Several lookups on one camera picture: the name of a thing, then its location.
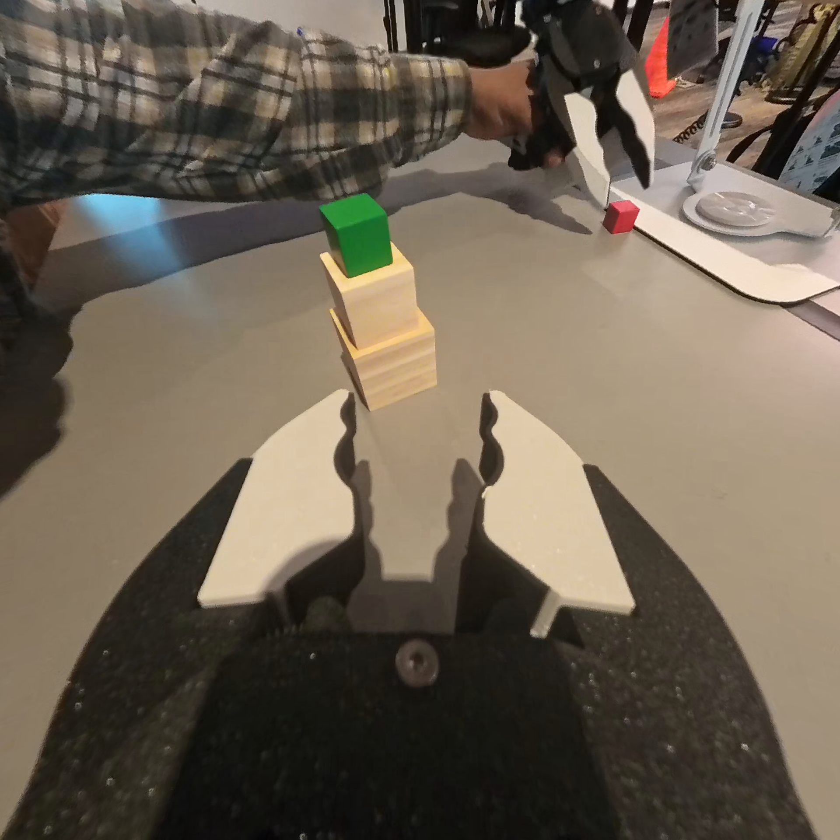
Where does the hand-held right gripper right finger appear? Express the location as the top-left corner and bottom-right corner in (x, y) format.
(459, 391), (636, 639)

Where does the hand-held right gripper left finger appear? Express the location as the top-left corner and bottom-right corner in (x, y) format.
(197, 389), (368, 627)

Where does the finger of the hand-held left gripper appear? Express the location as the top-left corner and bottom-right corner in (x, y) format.
(563, 87), (631, 212)
(594, 64), (657, 190)

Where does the large pale wooden cube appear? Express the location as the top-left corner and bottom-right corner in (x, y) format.
(329, 307), (438, 412)

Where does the medium pale wooden cube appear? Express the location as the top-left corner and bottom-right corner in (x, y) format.
(320, 243), (421, 350)

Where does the green wooden cube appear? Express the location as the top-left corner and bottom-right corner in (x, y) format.
(319, 193), (393, 278)

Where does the person's left forearm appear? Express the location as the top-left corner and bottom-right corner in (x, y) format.
(0, 0), (475, 212)

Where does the person's left hand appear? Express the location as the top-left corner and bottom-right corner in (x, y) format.
(467, 60), (571, 168)

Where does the orange traffic cone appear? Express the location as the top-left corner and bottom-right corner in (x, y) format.
(645, 14), (678, 99)

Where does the grey printed sign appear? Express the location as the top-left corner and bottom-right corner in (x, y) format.
(666, 0), (721, 78)

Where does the white tablet stand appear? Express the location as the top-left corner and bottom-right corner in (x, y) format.
(682, 0), (840, 238)

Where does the printed display card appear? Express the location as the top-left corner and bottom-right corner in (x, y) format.
(777, 105), (840, 196)

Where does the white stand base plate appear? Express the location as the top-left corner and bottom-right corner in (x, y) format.
(607, 154), (840, 305)

